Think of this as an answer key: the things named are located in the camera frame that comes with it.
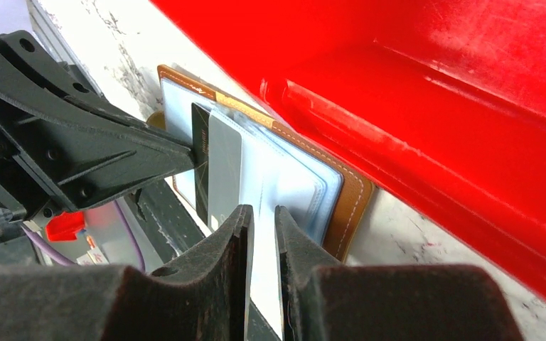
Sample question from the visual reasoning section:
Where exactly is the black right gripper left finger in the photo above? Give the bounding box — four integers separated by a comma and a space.
0, 205, 254, 340

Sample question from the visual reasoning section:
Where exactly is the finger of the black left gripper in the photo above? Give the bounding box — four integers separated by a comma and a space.
0, 100, 194, 220
0, 31, 160, 141

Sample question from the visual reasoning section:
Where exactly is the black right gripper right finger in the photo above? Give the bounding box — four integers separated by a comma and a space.
274, 206, 523, 340

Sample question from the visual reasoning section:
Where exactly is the brown leather card holder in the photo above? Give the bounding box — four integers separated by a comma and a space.
157, 65, 374, 261

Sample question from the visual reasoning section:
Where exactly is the red plastic bin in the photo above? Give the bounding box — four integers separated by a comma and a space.
155, 1, 546, 300

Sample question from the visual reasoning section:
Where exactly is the black metal base rail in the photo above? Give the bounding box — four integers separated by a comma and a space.
124, 180, 205, 263

